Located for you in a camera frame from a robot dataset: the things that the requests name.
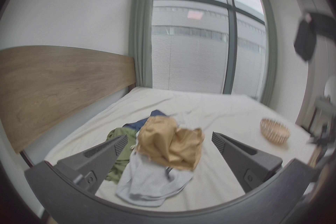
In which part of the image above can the tan garment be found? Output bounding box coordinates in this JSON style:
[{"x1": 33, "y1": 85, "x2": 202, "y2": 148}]
[{"x1": 135, "y1": 115, "x2": 205, "y2": 172}]

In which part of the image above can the dark blue garment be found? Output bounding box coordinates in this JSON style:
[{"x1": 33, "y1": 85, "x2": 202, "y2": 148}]
[{"x1": 122, "y1": 110, "x2": 169, "y2": 132}]

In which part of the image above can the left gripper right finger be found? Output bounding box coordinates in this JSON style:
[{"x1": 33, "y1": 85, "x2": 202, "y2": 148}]
[{"x1": 212, "y1": 132, "x2": 283, "y2": 194}]

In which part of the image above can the round woven basket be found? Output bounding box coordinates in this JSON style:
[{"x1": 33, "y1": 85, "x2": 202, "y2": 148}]
[{"x1": 260, "y1": 118, "x2": 291, "y2": 145}]

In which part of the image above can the grey-green curtain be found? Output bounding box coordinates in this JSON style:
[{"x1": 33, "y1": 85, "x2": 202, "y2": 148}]
[
  {"x1": 128, "y1": 0, "x2": 157, "y2": 88},
  {"x1": 256, "y1": 0, "x2": 278, "y2": 106}
]

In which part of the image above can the light grey garment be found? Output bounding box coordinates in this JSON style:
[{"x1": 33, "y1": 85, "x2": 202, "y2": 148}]
[{"x1": 116, "y1": 151, "x2": 194, "y2": 207}]

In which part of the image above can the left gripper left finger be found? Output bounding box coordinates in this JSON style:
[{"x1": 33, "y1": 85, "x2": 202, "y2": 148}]
[{"x1": 54, "y1": 134, "x2": 128, "y2": 195}]

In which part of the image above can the green garment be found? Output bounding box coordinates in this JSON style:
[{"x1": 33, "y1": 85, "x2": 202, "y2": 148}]
[{"x1": 105, "y1": 127, "x2": 138, "y2": 184}]

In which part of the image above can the window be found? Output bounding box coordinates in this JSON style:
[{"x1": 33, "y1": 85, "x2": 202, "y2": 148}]
[{"x1": 151, "y1": 0, "x2": 266, "y2": 100}]

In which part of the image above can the bed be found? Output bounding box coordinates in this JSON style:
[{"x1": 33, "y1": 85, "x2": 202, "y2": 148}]
[{"x1": 0, "y1": 46, "x2": 319, "y2": 212}]

